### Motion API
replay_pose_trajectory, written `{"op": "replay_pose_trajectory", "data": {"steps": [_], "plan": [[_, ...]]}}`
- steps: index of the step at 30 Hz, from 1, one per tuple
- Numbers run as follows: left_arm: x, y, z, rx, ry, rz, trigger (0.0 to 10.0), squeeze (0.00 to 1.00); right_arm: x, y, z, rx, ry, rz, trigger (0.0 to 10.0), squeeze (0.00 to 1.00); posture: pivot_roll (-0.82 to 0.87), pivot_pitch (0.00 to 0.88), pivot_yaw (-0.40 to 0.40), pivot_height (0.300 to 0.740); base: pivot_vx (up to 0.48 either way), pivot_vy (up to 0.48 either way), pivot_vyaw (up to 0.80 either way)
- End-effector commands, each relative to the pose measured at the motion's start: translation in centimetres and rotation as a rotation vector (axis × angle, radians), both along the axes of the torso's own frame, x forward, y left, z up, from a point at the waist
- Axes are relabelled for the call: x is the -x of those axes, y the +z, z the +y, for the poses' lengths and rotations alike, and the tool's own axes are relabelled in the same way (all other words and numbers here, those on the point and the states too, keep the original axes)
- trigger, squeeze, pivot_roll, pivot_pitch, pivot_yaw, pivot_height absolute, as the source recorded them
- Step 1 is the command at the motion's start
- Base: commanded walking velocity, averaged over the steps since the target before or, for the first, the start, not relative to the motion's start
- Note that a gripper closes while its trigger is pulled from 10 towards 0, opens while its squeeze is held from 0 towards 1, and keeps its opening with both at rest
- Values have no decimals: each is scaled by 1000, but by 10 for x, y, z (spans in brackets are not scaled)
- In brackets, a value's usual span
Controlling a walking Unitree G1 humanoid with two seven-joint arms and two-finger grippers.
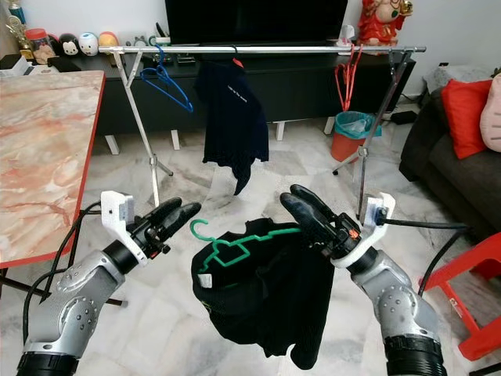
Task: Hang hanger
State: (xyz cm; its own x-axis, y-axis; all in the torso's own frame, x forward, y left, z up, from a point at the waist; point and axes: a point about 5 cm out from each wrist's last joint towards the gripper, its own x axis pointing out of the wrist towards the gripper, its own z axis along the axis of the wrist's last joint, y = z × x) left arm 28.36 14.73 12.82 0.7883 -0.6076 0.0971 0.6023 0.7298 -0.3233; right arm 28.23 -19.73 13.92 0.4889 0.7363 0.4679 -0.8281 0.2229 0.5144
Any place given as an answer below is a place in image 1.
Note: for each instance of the pink marble top table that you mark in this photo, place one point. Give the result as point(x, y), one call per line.
point(47, 164)

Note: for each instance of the black and red hanger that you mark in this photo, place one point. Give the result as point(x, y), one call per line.
point(236, 63)

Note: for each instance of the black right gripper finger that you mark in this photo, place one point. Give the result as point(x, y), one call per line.
point(307, 223)
point(319, 207)

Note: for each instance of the gold trophy blue globe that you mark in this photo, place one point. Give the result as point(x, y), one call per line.
point(17, 35)

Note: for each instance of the green plastic hanger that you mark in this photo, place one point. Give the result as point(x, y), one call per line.
point(207, 243)

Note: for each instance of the black television console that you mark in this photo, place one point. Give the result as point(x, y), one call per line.
point(297, 90)

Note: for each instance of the blue plastic hanger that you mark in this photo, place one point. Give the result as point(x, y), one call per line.
point(189, 108)

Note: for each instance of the orange round toy figurine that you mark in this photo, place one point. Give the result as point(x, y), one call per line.
point(108, 39)

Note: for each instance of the lace covered side table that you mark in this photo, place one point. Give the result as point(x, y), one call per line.
point(446, 76)

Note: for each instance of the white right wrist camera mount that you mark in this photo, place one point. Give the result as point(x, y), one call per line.
point(380, 207)

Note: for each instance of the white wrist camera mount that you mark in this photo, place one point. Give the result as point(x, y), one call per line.
point(380, 207)
point(117, 207)

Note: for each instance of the red robed figurine statue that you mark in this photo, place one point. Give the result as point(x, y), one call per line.
point(383, 23)

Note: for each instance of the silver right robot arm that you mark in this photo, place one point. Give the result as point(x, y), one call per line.
point(391, 298)

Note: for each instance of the red plastic stool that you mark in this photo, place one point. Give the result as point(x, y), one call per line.
point(470, 262)

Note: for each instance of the navy blue shirt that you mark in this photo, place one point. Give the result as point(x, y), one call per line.
point(231, 121)

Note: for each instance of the silver metal clothes rack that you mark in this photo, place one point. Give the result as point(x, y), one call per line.
point(282, 49)

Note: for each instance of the small white box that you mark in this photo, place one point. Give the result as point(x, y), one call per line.
point(8, 63)

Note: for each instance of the black shirt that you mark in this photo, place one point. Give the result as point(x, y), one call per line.
point(266, 305)

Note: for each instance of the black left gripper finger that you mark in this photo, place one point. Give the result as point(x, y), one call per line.
point(163, 211)
point(178, 221)

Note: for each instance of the black flat television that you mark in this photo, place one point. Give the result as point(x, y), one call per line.
point(250, 22)

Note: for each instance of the red plastic hanger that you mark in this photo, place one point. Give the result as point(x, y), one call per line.
point(357, 66)
point(340, 78)

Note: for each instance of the white round toy figurine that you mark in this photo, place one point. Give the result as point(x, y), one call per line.
point(88, 45)

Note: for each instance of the red lid jar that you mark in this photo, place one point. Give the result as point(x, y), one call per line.
point(41, 47)

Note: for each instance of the dark brown sofa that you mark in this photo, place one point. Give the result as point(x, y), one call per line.
point(454, 188)

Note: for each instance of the orange bin with teal bag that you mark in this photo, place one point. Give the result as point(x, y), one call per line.
point(348, 145)

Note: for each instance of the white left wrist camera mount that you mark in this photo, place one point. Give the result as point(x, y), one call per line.
point(117, 207)

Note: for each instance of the red cushion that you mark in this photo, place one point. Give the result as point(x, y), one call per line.
point(466, 117)

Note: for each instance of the black round toy figurine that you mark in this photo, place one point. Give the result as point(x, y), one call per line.
point(68, 47)

